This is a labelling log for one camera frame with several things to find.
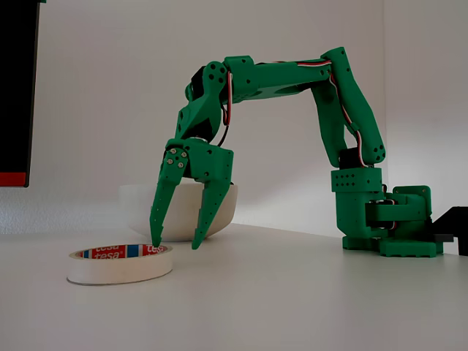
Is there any black monitor with red stripe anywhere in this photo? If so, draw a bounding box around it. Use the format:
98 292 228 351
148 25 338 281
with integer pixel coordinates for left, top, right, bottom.
0 0 48 189

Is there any red white black servo cable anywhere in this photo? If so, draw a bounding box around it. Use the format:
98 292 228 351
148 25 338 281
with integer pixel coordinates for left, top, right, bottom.
296 59 371 168
218 70 235 148

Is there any black table clamp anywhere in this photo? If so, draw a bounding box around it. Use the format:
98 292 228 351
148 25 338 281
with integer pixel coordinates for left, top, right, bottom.
426 206 468 256

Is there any white masking tape roll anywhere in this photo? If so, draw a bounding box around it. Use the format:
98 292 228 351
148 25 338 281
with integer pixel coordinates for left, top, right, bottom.
66 243 174 286

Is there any white bowl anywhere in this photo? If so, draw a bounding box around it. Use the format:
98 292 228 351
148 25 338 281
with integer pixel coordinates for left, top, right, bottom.
118 181 238 243

